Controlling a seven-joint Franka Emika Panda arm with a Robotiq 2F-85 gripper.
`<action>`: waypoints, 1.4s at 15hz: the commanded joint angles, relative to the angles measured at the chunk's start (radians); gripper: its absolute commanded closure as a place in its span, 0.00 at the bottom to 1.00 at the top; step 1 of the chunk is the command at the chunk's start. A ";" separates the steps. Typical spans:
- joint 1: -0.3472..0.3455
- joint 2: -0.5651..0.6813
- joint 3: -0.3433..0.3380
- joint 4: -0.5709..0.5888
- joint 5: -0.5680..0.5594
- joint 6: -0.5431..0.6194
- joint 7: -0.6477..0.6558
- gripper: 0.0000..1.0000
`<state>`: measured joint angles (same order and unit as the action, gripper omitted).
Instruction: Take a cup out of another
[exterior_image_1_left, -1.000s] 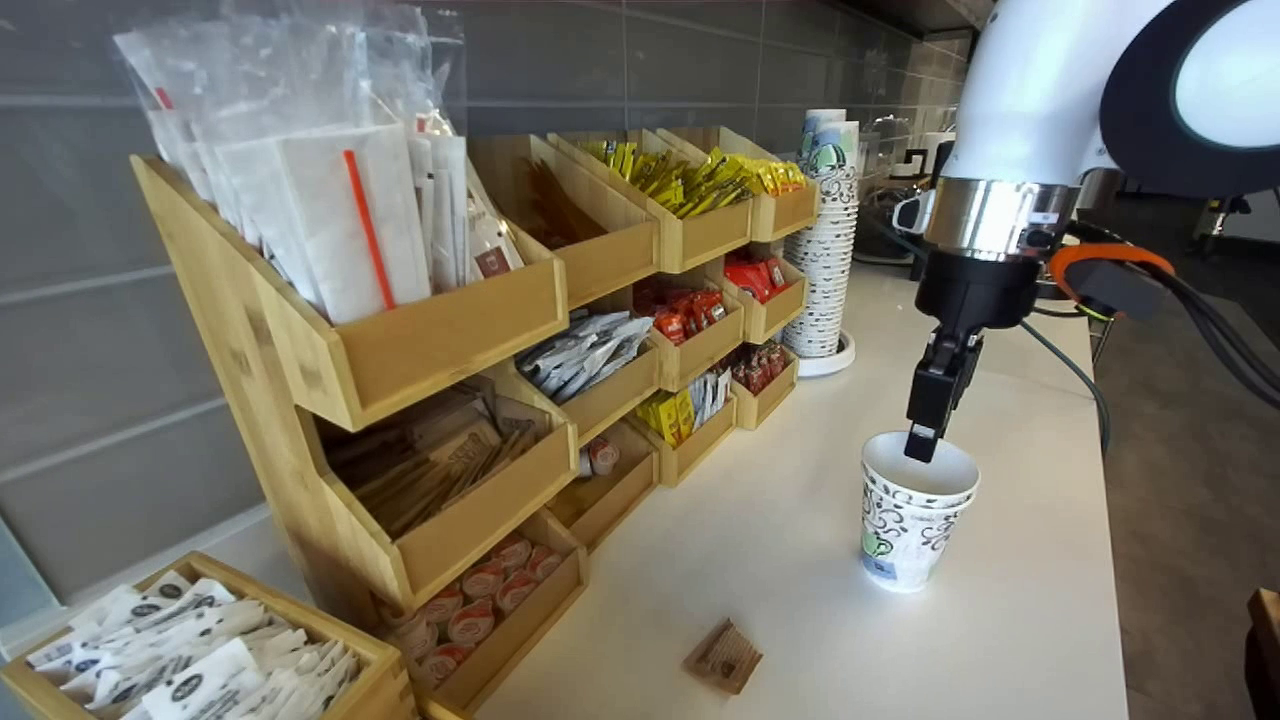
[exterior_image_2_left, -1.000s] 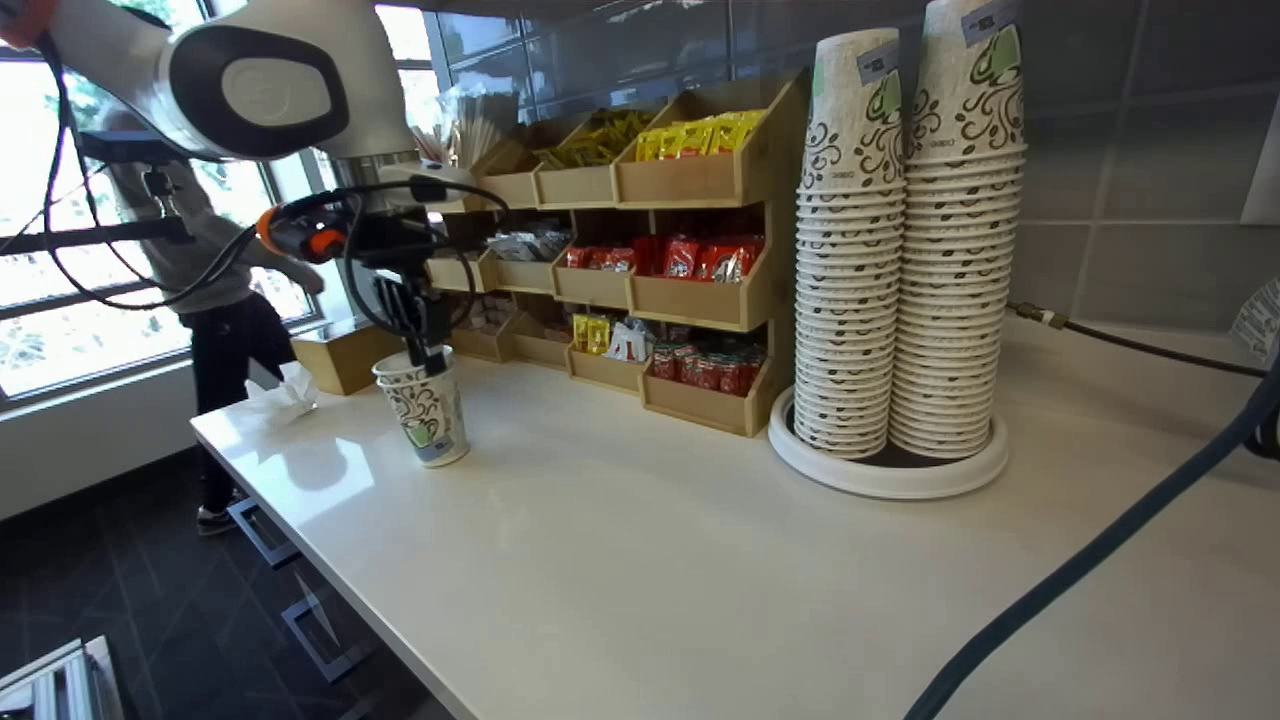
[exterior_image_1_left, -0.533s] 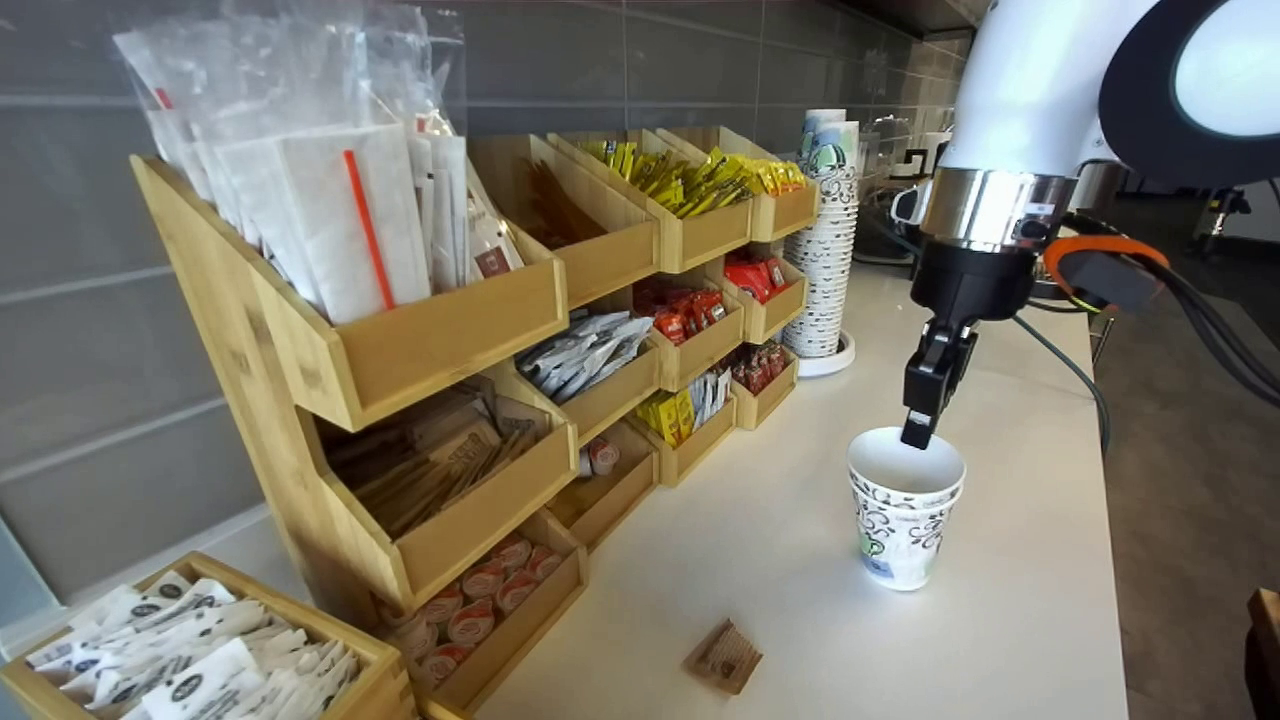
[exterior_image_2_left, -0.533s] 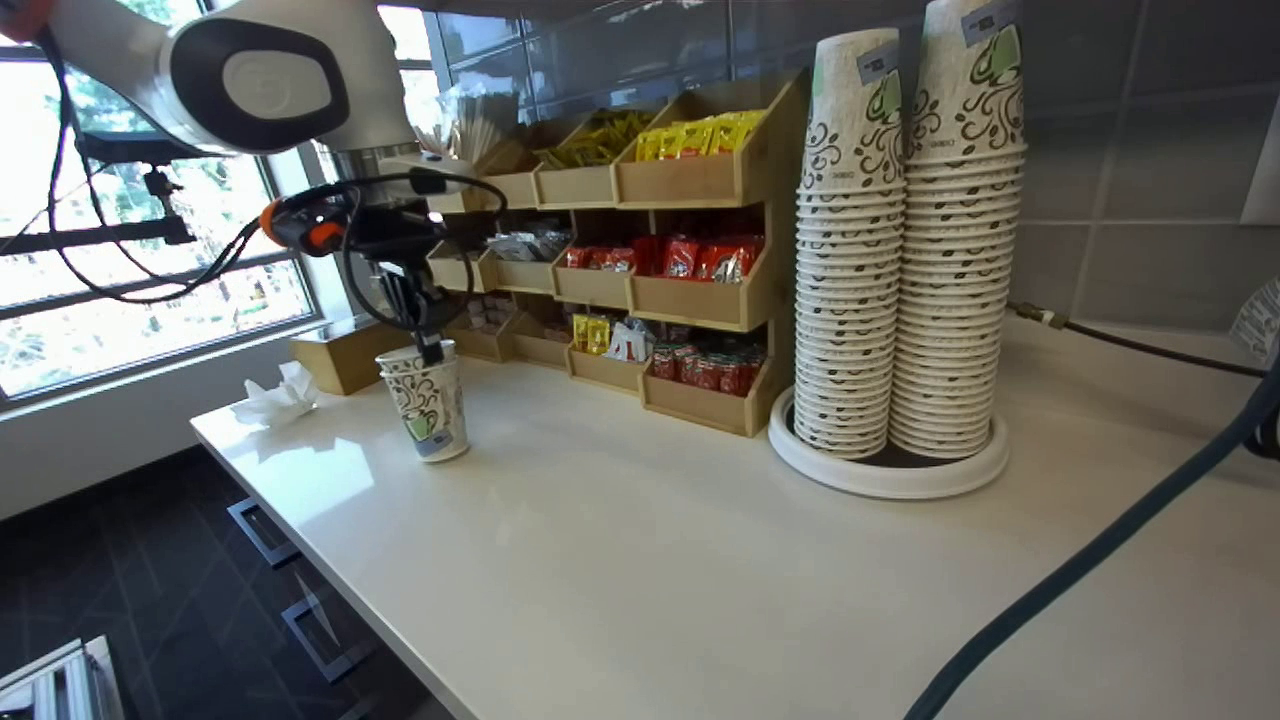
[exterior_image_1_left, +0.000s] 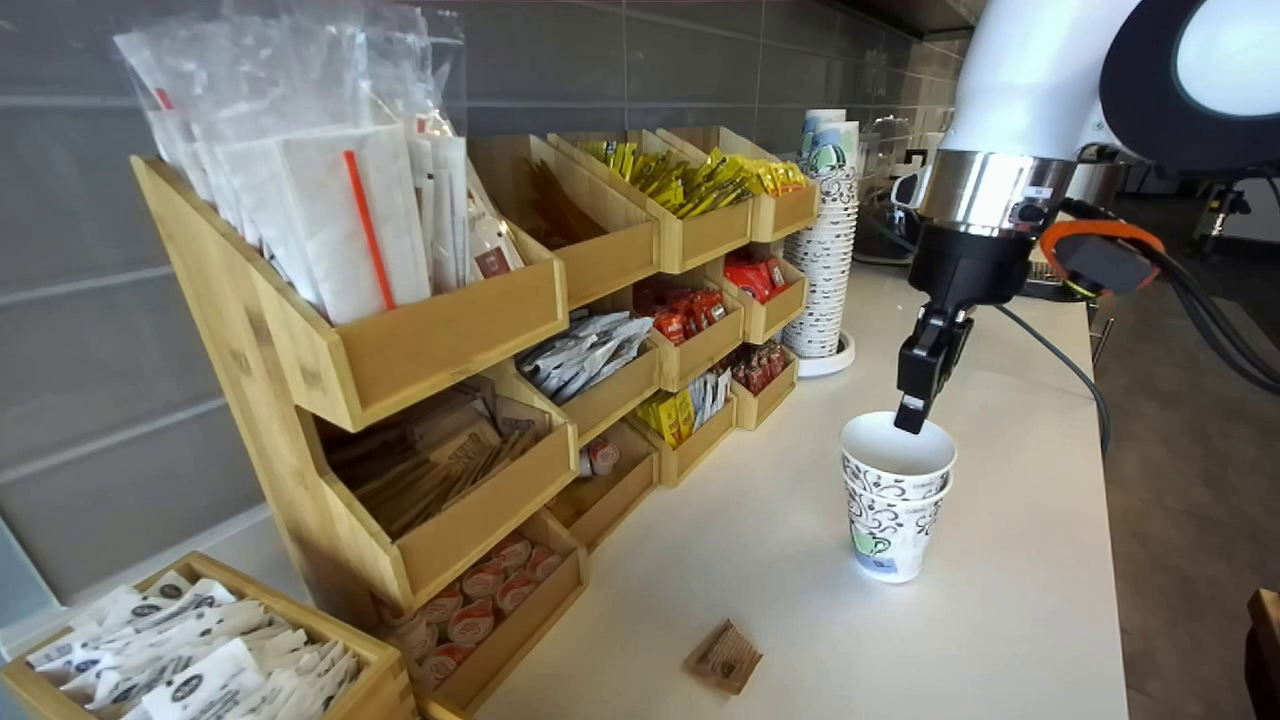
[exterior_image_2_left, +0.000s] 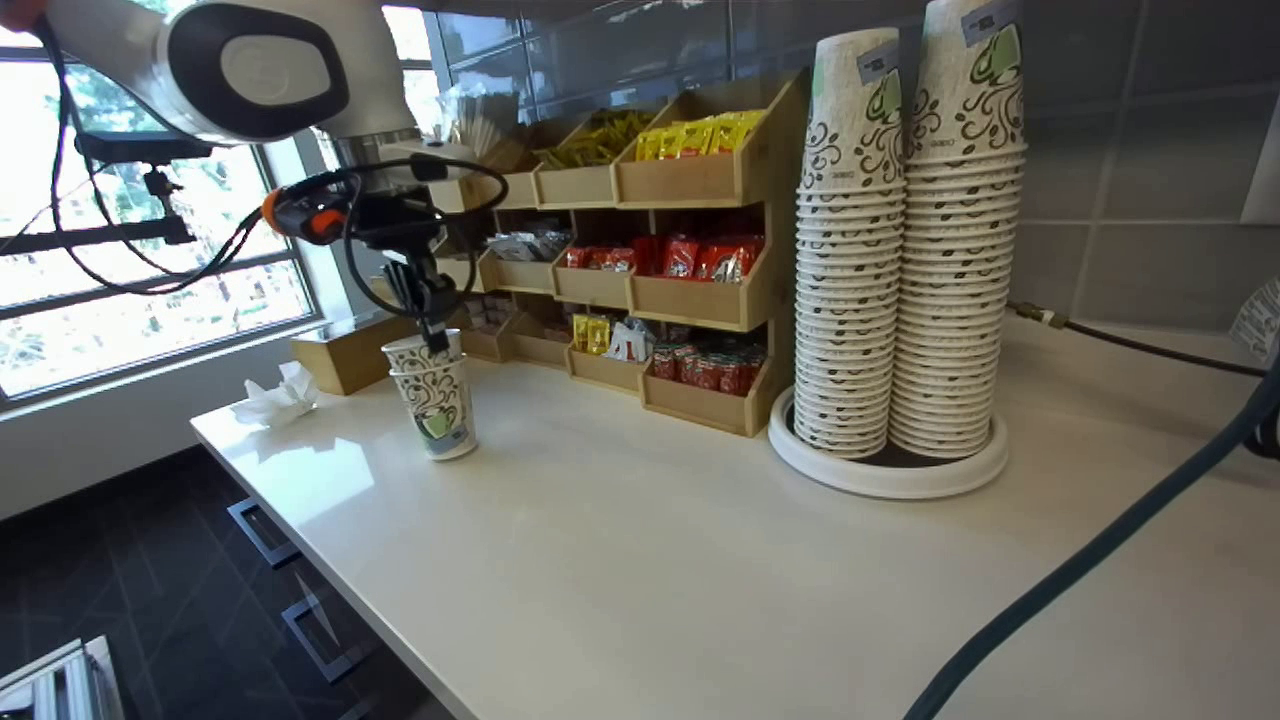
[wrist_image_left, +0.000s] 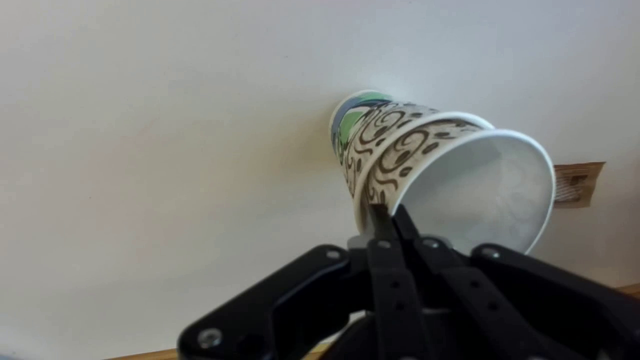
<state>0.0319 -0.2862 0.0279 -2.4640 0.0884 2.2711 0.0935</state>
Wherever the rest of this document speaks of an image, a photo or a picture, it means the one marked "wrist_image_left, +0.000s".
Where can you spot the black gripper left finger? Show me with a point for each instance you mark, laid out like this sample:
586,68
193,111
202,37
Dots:
393,300

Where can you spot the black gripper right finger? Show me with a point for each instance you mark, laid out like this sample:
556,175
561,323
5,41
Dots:
520,300

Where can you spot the small wooden box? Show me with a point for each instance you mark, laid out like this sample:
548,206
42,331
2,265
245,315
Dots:
578,185

